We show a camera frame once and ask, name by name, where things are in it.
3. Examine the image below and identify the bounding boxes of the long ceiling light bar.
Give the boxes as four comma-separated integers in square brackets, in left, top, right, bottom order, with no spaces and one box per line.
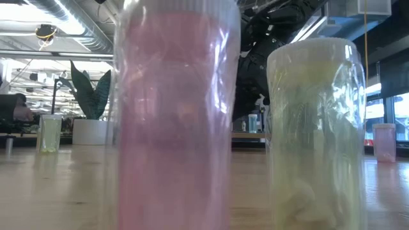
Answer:
[0,49,114,62]

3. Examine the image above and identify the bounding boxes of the green snake plant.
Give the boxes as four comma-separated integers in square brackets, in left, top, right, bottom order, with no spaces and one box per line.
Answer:
[59,59,112,121]

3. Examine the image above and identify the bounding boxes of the black ceiling device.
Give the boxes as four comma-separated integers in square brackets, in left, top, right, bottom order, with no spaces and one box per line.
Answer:
[35,24,59,42]

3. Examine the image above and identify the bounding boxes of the black background screen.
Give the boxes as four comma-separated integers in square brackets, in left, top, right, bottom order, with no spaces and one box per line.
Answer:
[0,94,19,125]

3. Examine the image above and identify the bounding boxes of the corrugated silver air duct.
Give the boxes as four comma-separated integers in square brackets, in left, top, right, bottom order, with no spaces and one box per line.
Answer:
[27,0,114,54]

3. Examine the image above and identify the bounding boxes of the person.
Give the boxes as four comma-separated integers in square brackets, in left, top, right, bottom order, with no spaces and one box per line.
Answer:
[12,92,35,122]

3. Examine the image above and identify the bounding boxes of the large silver air duct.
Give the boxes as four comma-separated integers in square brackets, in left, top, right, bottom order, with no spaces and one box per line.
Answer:
[289,0,392,45]

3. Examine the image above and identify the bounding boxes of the background wooden desk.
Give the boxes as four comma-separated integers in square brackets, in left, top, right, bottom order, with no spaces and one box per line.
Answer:
[0,131,73,139]

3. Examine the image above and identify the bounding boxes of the wooden shelf black frame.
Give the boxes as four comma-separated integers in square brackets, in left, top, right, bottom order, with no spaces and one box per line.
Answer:
[231,131,268,150]

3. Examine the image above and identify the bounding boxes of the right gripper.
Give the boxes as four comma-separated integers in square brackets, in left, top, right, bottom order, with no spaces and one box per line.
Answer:
[233,39,273,111]

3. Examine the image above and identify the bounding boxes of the white plant pot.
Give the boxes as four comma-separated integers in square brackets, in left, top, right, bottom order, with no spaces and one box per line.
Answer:
[72,118,112,146]

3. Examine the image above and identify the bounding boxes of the black curved pole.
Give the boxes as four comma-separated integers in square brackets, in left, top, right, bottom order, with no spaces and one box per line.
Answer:
[50,77,70,128]

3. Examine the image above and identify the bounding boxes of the pink medicine bottle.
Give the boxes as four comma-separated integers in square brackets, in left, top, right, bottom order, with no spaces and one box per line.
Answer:
[372,123,397,164]
[112,0,242,230]

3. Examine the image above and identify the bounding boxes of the small grey metal post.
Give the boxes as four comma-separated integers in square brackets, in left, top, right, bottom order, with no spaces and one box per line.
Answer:
[4,135,14,155]

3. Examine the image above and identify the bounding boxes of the green medicine bottle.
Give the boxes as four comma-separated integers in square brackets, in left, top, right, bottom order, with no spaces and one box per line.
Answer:
[248,113,258,134]

